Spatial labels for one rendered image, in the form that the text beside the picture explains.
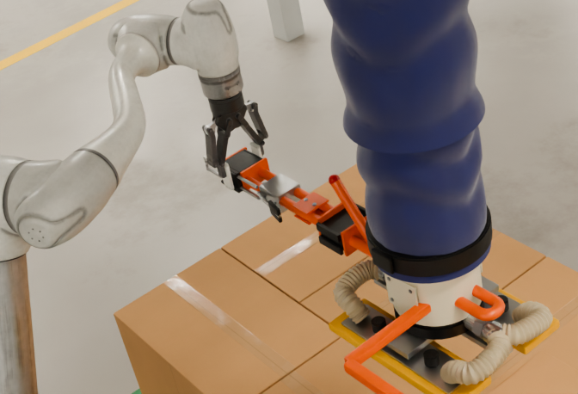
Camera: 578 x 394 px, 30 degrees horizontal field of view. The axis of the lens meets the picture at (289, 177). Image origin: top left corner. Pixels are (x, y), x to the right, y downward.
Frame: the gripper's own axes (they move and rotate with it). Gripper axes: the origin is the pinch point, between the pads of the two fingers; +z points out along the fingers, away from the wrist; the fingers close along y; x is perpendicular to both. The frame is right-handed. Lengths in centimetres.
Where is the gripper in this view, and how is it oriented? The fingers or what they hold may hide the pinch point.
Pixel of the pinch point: (242, 169)
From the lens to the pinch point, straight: 242.7
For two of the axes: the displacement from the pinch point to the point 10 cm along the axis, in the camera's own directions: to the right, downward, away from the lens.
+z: 1.8, 8.1, 5.5
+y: 7.7, -4.7, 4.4
